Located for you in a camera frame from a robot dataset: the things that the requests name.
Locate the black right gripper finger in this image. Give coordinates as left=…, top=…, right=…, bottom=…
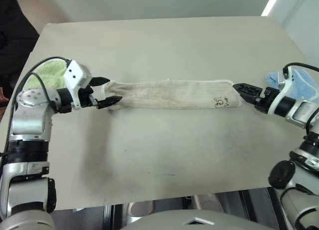
left=239, top=92, right=259, bottom=106
left=232, top=82, right=263, bottom=98

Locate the light green towel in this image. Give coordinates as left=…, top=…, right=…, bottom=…
left=25, top=59, right=69, bottom=90

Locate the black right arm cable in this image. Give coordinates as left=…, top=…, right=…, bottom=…
left=282, top=62, right=319, bottom=77

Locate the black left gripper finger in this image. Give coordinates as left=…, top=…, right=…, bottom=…
left=89, top=76, right=111, bottom=87
left=95, top=96, right=123, bottom=110

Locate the cream white towel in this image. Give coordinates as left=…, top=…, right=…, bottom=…
left=103, top=78, right=244, bottom=111

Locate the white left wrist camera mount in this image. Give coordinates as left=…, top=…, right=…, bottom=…
left=63, top=60, right=93, bottom=108

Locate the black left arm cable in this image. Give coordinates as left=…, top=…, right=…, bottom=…
left=0, top=56, right=72, bottom=166

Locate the dark rounded shape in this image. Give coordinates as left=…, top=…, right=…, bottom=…
left=126, top=201, right=156, bottom=218

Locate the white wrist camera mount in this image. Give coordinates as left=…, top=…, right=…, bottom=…
left=267, top=66, right=296, bottom=116
left=63, top=60, right=93, bottom=108

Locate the person in dark clothing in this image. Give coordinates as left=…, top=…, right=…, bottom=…
left=0, top=0, right=40, bottom=103

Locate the silver robot torso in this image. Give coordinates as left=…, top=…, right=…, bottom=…
left=125, top=209, right=283, bottom=230

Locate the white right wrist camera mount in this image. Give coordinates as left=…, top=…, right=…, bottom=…
left=267, top=66, right=296, bottom=116

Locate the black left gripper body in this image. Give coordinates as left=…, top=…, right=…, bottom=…
left=78, top=86, right=100, bottom=109

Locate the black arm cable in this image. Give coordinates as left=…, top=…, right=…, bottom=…
left=0, top=56, right=72, bottom=166
left=282, top=62, right=319, bottom=77

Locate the light blue towel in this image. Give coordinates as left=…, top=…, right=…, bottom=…
left=265, top=69, right=319, bottom=104

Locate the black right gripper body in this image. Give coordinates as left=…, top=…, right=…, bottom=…
left=253, top=87, right=275, bottom=115

